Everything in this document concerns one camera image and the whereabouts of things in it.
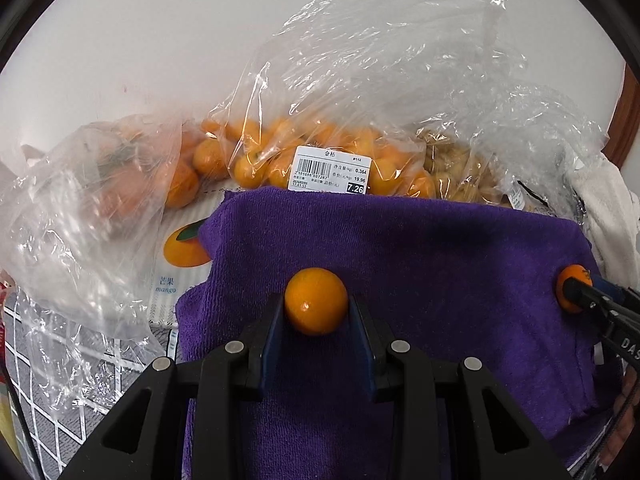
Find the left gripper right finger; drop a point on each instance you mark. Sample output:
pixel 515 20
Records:
pixel 450 420

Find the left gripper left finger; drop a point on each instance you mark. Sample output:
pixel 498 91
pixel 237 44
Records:
pixel 142 437

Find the orange tangerine with stem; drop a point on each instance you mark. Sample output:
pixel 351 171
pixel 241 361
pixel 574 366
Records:
pixel 571 286

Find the small orange kumquat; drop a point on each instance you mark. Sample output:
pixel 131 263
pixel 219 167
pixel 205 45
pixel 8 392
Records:
pixel 316 301

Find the clear bag left fruits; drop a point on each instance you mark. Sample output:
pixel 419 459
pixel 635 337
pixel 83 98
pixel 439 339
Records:
pixel 80 229

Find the person right hand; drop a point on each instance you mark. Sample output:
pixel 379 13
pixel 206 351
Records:
pixel 623 405

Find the white crumpled towel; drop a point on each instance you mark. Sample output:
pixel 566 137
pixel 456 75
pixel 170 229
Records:
pixel 612 220

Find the purple towel covered tray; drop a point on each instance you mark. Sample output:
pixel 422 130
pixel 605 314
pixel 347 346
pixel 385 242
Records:
pixel 455 280

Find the grey checkered bed sheet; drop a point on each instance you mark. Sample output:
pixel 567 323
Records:
pixel 67 378

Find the clear bag of kumquats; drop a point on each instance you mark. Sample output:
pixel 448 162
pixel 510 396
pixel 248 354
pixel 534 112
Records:
pixel 420 98

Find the brown wooden door frame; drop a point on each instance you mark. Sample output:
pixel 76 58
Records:
pixel 624 125

